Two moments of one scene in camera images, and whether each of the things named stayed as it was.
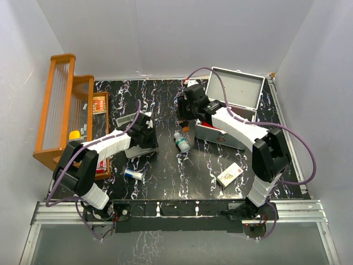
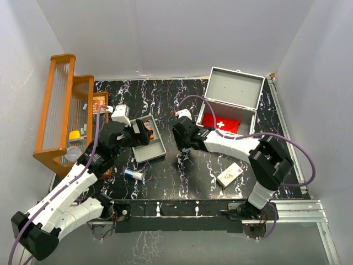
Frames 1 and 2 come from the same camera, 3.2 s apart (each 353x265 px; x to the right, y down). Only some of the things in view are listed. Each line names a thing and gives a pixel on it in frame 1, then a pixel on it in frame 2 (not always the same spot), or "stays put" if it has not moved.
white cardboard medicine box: [229, 174] stays put
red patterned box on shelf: [99, 105] stays put
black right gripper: [182, 101] -> [181, 144]
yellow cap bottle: [74, 135] stays put
